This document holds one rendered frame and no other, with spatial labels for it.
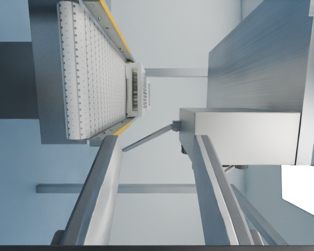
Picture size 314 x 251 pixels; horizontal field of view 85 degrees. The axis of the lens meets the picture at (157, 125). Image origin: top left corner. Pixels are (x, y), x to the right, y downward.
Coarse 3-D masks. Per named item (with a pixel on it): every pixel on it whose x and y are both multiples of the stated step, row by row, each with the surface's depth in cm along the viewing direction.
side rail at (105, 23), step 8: (88, 0) 31; (96, 0) 31; (88, 8) 33; (96, 8) 33; (96, 16) 36; (104, 16) 36; (104, 24) 40; (112, 24) 40; (112, 32) 45; (112, 40) 50; (120, 40) 50; (128, 56) 68
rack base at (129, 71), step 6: (126, 66) 75; (126, 72) 75; (132, 72) 79; (126, 78) 76; (132, 78) 79; (132, 84) 79; (132, 90) 79; (132, 96) 79; (132, 102) 79; (132, 108) 79
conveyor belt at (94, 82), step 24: (72, 24) 31; (96, 24) 39; (72, 48) 32; (96, 48) 39; (72, 72) 32; (96, 72) 40; (120, 72) 65; (72, 96) 33; (96, 96) 40; (120, 96) 65; (72, 120) 33; (96, 120) 40; (120, 120) 65
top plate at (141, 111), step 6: (138, 66) 75; (138, 72) 75; (138, 78) 76; (138, 84) 76; (138, 90) 77; (138, 96) 77; (138, 102) 77; (138, 108) 78; (138, 114) 78; (144, 114) 92
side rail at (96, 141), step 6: (126, 120) 70; (132, 120) 72; (114, 126) 52; (120, 126) 52; (102, 132) 42; (108, 132) 42; (114, 132) 42; (96, 138) 35; (102, 138) 35; (90, 144) 34; (96, 144) 34
